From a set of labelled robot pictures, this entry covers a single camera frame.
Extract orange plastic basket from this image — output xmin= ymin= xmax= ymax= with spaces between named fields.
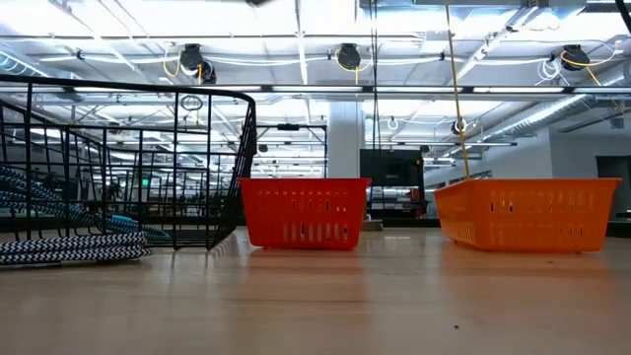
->
xmin=433 ymin=177 xmax=622 ymax=254

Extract teal braided cable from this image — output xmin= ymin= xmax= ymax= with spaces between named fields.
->
xmin=0 ymin=165 xmax=172 ymax=243

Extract teal and grey tools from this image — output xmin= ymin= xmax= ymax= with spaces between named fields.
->
xmin=0 ymin=232 xmax=155 ymax=268

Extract white square pillar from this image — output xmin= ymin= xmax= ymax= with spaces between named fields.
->
xmin=327 ymin=101 xmax=366 ymax=179

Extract red plastic basket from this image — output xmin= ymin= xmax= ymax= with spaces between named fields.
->
xmin=238 ymin=177 xmax=373 ymax=251

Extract black background station frame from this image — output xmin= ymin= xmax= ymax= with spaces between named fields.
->
xmin=255 ymin=123 xmax=329 ymax=178

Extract black wire basket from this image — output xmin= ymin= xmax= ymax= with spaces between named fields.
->
xmin=0 ymin=73 xmax=258 ymax=251

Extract black hanging cable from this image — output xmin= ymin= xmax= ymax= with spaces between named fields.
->
xmin=368 ymin=0 xmax=381 ymax=152

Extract black ceiling cord reel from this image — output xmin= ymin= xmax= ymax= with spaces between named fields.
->
xmin=560 ymin=43 xmax=592 ymax=73
xmin=177 ymin=42 xmax=218 ymax=85
xmin=336 ymin=42 xmax=363 ymax=71

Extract yellow hanging cable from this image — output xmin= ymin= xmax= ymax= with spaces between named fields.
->
xmin=445 ymin=0 xmax=472 ymax=179

